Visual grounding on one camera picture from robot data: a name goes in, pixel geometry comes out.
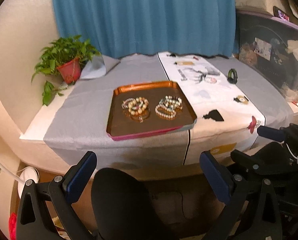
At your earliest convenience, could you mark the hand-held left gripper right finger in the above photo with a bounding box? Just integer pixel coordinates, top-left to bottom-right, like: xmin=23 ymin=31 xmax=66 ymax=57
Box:
xmin=199 ymin=151 xmax=283 ymax=240

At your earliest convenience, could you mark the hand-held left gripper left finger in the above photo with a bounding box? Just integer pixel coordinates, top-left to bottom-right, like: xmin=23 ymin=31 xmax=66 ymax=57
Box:
xmin=15 ymin=151 xmax=97 ymax=240

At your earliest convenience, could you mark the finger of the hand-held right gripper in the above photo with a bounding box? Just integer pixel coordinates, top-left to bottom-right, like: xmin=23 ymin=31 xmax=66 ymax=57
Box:
xmin=257 ymin=125 xmax=289 ymax=142
xmin=230 ymin=142 xmax=293 ymax=177

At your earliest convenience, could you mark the orange metal tray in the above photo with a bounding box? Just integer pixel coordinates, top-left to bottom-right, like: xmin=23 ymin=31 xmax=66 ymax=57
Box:
xmin=106 ymin=81 xmax=197 ymax=141

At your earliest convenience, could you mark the pile of beaded bracelets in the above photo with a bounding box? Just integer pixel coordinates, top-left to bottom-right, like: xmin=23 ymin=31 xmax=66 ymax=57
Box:
xmin=121 ymin=95 xmax=184 ymax=120

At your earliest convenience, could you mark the black chair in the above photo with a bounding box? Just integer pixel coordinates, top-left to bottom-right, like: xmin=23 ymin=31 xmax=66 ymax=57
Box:
xmin=91 ymin=167 xmax=175 ymax=240

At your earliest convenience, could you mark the white round device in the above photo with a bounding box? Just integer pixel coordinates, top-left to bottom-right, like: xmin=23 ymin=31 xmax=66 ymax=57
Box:
xmin=17 ymin=167 xmax=40 ymax=198

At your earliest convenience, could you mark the grey table cloth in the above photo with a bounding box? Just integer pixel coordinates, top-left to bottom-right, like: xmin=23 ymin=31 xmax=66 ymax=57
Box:
xmin=43 ymin=54 xmax=293 ymax=171

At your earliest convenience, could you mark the white printed table runner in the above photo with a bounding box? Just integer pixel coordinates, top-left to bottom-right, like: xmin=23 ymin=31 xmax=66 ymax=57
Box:
xmin=157 ymin=51 xmax=267 ymax=165

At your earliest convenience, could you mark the clear storage box purple lid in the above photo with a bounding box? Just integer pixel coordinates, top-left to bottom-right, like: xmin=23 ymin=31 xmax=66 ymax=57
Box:
xmin=235 ymin=9 xmax=298 ymax=101

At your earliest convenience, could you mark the green black tape roll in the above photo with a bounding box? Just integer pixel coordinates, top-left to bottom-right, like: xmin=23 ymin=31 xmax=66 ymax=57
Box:
xmin=227 ymin=69 xmax=238 ymax=84

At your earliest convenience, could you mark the gold bangle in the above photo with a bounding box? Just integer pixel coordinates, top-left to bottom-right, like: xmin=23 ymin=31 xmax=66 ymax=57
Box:
xmin=131 ymin=112 xmax=150 ymax=123

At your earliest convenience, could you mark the red cloth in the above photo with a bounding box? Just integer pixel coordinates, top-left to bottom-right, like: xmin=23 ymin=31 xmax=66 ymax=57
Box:
xmin=9 ymin=212 xmax=18 ymax=240

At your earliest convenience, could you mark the black smartphone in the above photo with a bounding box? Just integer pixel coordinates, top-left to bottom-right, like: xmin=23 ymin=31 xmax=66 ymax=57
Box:
xmin=273 ymin=5 xmax=290 ymax=22

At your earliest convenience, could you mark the potted green plant red pot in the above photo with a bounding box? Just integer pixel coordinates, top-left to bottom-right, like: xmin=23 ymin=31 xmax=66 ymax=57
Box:
xmin=31 ymin=35 xmax=102 ymax=106

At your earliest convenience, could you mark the blue curtain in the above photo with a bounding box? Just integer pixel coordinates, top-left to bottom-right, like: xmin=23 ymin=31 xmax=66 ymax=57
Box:
xmin=51 ymin=0 xmax=239 ymax=58

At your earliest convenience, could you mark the thin black cable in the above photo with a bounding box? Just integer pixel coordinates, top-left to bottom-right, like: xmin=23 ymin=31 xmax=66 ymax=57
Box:
xmin=150 ymin=192 xmax=188 ymax=219

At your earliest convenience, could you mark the white cable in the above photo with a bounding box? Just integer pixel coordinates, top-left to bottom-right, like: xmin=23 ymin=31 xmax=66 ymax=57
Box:
xmin=0 ymin=152 xmax=26 ymax=183

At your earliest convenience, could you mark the turquoise beaded bracelet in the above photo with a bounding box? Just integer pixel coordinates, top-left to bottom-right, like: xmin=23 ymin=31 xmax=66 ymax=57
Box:
xmin=161 ymin=97 xmax=177 ymax=110

